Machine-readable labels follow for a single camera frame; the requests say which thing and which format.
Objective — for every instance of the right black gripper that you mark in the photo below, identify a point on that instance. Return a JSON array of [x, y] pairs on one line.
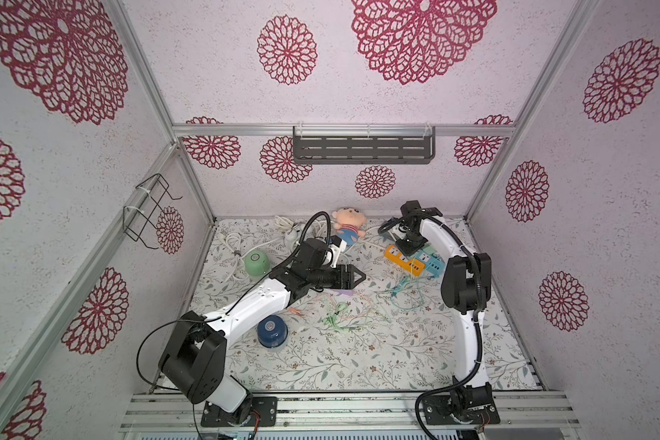
[[410, 242]]

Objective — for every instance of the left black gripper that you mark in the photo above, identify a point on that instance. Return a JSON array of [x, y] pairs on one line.
[[347, 282]]

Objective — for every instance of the orange power strip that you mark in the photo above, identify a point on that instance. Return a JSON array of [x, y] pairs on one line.
[[413, 266]]

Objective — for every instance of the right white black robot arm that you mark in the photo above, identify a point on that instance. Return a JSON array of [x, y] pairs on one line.
[[465, 290]]

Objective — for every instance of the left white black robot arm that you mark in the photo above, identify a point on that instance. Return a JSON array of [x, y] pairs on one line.
[[194, 358]]

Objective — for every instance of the teal power strip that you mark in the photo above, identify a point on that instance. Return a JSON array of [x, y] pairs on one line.
[[434, 264]]

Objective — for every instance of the plush boy doll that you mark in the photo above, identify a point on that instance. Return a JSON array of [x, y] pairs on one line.
[[349, 225]]

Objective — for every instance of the light green cordless grinder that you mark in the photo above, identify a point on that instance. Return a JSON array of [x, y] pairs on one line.
[[257, 263]]

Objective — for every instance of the grey wall shelf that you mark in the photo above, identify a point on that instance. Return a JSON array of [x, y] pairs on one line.
[[362, 150]]

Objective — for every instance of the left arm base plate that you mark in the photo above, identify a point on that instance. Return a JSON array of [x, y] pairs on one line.
[[260, 411]]

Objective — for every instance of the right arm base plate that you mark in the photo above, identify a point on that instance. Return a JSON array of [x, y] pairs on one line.
[[443, 410]]

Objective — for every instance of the black wire wall rack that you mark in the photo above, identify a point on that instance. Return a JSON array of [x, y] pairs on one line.
[[137, 219]]

